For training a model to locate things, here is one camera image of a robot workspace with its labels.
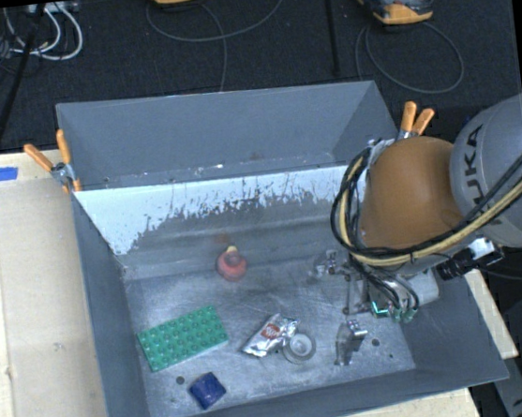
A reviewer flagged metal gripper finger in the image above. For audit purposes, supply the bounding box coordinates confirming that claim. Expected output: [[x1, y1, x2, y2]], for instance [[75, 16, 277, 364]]
[[311, 247, 352, 288], [328, 316, 374, 368]]

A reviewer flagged clear glass cup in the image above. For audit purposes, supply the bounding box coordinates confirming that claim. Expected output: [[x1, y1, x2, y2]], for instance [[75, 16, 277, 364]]
[[279, 329, 321, 368]]

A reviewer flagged silver foil packet red print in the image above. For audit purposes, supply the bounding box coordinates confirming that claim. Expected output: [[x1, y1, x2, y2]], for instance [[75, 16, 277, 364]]
[[237, 310, 306, 361]]

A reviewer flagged grey metal bin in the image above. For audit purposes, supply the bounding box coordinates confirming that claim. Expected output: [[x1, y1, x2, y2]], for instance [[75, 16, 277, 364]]
[[53, 52, 516, 417]]

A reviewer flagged red toy with yellow tip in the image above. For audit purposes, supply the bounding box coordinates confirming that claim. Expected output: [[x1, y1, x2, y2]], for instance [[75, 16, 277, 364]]
[[213, 244, 251, 286]]

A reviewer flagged dark blue block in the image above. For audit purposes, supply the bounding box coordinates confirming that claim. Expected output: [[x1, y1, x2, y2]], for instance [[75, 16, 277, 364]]
[[186, 370, 230, 412]]

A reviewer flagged green studded flat block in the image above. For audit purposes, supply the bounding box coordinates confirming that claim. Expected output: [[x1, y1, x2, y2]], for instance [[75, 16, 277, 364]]
[[132, 303, 232, 375]]

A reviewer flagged pale wood flat board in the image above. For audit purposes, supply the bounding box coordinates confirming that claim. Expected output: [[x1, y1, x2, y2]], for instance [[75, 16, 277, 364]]
[[0, 171, 110, 417]]

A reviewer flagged black cylinder on white bracket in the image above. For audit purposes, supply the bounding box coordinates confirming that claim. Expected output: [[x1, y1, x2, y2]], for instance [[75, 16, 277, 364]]
[[432, 233, 508, 283]]

